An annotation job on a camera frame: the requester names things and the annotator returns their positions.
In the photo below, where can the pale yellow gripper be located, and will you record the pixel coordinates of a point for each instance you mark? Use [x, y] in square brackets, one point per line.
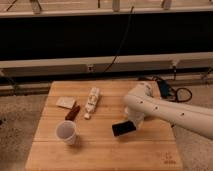
[134, 116]

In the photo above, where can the black eraser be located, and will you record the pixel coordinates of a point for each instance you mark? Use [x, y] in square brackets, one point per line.
[123, 128]

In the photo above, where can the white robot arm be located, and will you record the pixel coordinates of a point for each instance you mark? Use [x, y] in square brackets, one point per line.
[140, 103]

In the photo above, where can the white tube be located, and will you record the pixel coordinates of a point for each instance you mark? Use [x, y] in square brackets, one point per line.
[91, 102]

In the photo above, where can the brown chocolate bar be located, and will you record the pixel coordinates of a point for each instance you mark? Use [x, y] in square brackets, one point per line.
[73, 113]

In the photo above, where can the beige small box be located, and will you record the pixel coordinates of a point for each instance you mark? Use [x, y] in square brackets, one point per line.
[66, 102]

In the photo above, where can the white shelf rail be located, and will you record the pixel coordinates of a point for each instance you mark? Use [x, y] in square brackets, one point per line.
[46, 67]

